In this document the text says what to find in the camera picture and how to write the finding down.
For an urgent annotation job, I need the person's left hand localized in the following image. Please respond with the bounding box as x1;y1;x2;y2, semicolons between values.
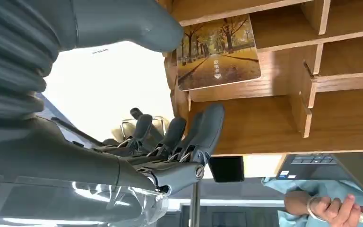
309;193;363;227

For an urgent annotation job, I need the black smartphone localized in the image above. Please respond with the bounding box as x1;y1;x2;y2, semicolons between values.
207;156;245;183

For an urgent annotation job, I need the wooden compartment box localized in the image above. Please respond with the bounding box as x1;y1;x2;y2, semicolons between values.
156;0;363;157

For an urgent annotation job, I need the person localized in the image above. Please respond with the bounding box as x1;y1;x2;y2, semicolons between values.
261;176;363;227

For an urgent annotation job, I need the grey laptop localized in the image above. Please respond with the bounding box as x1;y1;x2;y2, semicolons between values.
275;152;363;208

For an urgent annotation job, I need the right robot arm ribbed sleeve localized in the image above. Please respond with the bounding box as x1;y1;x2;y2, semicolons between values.
0;0;73;122

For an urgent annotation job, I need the thin wrist bracelet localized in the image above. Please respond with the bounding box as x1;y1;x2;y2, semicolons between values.
306;196;327;223

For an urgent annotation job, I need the thin chrome pole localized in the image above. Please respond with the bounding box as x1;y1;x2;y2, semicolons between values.
189;181;202;227

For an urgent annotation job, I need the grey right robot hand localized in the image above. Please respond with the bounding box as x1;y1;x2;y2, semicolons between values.
0;0;225;227

